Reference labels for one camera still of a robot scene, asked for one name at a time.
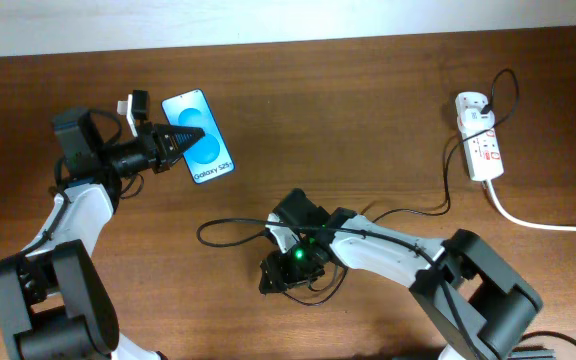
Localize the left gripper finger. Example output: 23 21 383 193
160 139 198 170
154 124 205 143

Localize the blue Galaxy smartphone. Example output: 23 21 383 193
160 88 237 186

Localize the black charger cable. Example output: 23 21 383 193
280 68 521 307

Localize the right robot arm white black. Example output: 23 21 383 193
259 188 543 359

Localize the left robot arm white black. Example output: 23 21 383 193
0 107 205 359

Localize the white charger plug adapter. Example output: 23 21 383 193
457 108 495 134

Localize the white power strip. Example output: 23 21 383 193
455 92 504 182

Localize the white power strip cord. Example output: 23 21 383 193
482 178 576 235

